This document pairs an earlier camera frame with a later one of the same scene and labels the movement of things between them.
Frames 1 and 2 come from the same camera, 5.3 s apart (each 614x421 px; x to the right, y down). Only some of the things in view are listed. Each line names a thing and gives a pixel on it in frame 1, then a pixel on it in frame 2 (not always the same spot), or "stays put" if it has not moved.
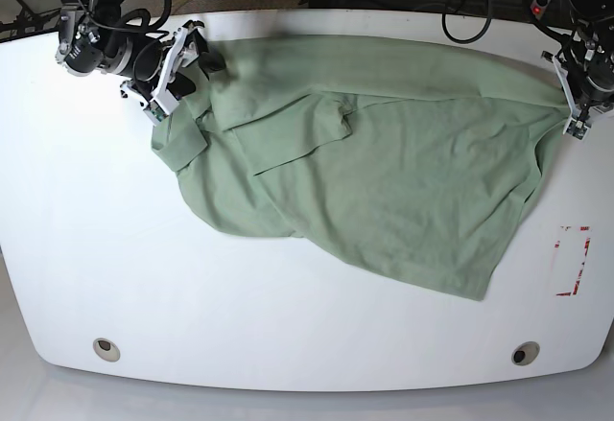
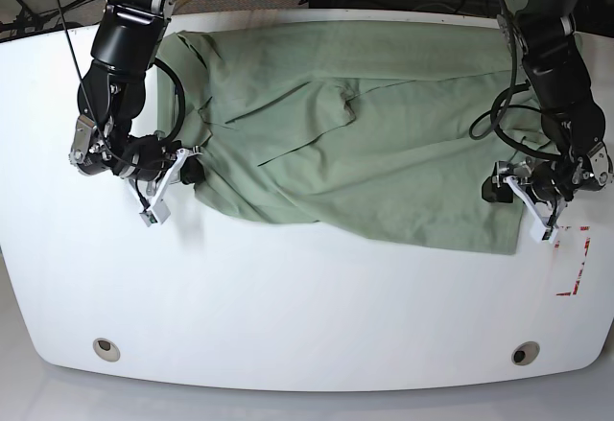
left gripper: x=156 y=63 → x=147 y=156
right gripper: x=592 y=75 → x=549 y=179
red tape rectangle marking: x=580 y=269 stays put
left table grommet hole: x=106 y=349 stays put
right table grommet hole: x=525 y=353 stays put
